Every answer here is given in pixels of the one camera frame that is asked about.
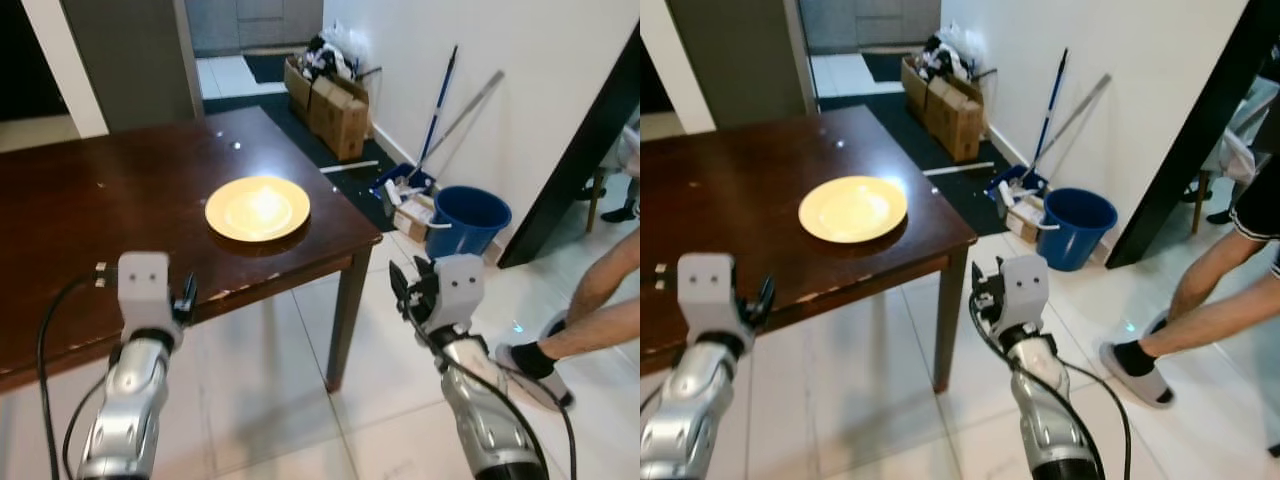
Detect blue plastic bucket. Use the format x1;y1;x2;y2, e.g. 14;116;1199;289
430;186;513;260
1037;188;1119;272

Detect black slanted panel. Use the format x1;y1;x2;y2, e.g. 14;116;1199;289
498;28;641;269
1105;0;1280;269

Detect grey door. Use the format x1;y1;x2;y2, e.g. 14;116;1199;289
60;0;205;135
665;0;819;132

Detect dark brown wooden table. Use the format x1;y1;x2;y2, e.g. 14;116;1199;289
640;105;979;395
0;105;384;394

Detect dark floor mat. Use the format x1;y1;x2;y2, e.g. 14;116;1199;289
200;90;401;233
815;95;1013;237

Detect pile of bags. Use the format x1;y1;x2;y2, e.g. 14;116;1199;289
300;28;363;83
924;27;983;83

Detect large brown cardboard box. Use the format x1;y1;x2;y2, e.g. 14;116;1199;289
284;55;371;162
902;55;987;164

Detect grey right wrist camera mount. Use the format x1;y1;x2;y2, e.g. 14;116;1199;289
436;254;487;333
1000;254;1049;333

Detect grey slipper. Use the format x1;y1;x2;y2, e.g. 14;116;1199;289
495;343;577;410
1100;340;1177;409

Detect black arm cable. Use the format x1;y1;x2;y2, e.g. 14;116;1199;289
400;298;579;480
968;293;1134;480
37;271;113;480

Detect black shorts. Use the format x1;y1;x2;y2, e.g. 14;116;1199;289
1230;178;1280;243

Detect silver metal pole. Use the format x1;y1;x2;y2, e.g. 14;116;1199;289
425;70;506;167
1040;74;1113;163

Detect grey kitchen cabinet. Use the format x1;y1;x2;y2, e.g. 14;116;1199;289
185;0;325;57
798;0;943;56

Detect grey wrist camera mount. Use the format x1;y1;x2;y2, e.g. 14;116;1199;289
118;252;174;341
436;254;487;333
1000;254;1049;333
678;253;742;347

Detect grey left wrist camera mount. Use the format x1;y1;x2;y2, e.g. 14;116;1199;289
118;252;174;341
678;253;742;347

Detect wooden chair leg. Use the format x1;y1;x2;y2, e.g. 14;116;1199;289
587;170;607;234
1188;170;1208;234

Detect small open cardboard box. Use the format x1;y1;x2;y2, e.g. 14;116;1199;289
1004;195;1047;245
385;190;443;245

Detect blue handled mop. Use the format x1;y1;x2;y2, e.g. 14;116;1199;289
371;45;460;207
985;48;1069;203

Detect person's bare leg with sock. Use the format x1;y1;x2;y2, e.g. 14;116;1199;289
1113;268;1280;378
510;298;641;380

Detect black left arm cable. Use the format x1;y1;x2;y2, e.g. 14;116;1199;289
37;271;113;480

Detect yellow round plate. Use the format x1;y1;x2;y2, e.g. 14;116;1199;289
205;176;312;243
798;176;909;244

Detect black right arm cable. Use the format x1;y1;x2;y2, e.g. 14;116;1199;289
400;298;579;480
968;293;1134;480

